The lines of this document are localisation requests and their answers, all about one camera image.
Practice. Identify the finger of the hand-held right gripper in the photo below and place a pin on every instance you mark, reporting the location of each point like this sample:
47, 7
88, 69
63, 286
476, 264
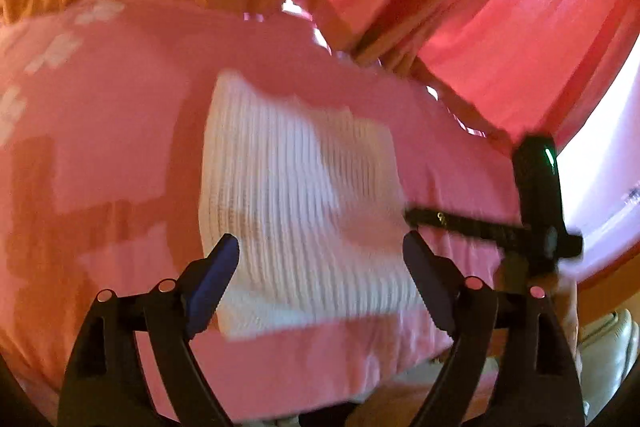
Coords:
465, 227

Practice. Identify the wooden bed frame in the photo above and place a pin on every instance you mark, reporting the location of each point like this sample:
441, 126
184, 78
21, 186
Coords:
607, 292

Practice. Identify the person's right hand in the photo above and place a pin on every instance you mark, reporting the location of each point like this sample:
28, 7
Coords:
512, 272

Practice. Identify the white padded object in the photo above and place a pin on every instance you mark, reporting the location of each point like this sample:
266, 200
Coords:
607, 357

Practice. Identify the white red black knit sweater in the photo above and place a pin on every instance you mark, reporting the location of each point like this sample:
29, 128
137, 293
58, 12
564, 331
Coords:
300, 207

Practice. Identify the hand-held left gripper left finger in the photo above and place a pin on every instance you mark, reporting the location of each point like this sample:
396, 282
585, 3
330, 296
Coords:
215, 282

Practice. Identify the pink bedspread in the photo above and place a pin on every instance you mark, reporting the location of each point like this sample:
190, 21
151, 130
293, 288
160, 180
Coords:
100, 132

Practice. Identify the person's right forearm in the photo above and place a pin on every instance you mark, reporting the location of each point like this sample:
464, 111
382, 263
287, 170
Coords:
572, 327

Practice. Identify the pink curtain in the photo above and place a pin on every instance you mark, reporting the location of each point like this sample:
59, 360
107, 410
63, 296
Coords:
525, 32

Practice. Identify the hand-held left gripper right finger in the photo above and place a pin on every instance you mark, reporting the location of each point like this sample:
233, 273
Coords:
425, 277

